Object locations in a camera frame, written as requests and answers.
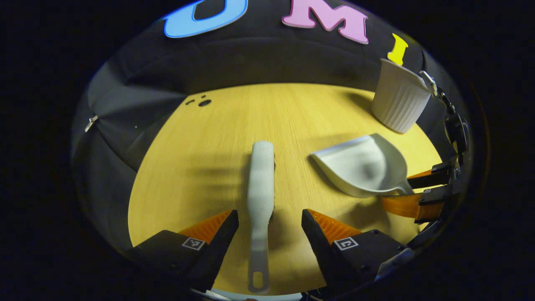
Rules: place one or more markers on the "black backdrop cloth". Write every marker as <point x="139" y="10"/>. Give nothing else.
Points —
<point x="250" y="58"/>

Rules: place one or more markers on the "silver cloth clip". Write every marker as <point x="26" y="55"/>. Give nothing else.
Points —
<point x="91" y="123"/>

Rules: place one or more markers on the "white ribbed garbage bin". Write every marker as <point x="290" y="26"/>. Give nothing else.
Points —
<point x="397" y="104"/>

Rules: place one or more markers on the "small white broom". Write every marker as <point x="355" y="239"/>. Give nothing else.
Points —
<point x="261" y="175"/>

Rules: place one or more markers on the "large silver metal clip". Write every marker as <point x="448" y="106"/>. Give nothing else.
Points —
<point x="429" y="82"/>

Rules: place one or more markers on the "white dustpan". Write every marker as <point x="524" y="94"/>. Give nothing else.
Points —
<point x="359" y="163"/>

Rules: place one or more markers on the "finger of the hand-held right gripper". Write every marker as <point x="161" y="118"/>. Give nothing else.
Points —
<point x="401" y="205"/>
<point x="430" y="179"/>

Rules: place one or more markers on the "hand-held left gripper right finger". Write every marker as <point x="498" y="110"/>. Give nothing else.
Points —
<point x="317" y="246"/>

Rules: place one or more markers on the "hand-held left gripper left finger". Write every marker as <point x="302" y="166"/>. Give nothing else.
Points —
<point x="221" y="242"/>

